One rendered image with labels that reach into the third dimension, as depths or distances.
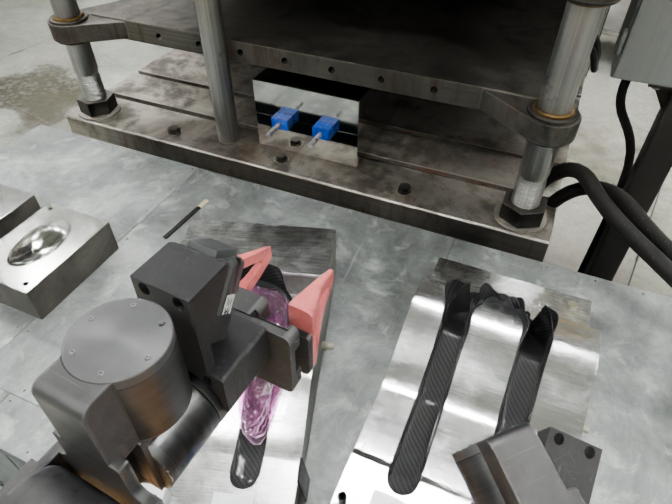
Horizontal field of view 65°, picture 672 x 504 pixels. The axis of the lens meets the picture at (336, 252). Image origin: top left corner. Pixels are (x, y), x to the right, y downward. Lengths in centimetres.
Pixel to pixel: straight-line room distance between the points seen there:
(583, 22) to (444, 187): 47
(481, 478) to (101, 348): 27
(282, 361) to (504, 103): 80
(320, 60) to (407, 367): 72
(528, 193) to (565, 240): 133
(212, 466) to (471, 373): 36
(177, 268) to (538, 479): 27
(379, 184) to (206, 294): 97
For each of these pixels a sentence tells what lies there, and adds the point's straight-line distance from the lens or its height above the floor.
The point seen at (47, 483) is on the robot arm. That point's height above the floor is 123.
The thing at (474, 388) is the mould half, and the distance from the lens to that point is 76.
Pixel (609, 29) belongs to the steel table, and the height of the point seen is 25.
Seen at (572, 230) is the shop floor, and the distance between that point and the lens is 253.
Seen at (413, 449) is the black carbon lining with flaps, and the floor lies 88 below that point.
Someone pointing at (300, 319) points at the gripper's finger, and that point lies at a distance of 39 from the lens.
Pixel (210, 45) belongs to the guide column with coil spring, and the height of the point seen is 104.
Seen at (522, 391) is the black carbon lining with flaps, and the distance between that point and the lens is 78.
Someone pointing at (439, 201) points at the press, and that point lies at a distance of 122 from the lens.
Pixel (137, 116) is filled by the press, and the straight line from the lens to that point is 161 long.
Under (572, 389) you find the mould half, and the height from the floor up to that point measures 91.
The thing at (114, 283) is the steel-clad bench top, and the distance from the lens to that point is 107.
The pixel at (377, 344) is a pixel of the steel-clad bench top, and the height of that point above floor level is 80.
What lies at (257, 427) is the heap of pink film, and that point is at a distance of 75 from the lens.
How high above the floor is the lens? 152
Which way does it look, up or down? 44 degrees down
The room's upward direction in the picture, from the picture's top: straight up
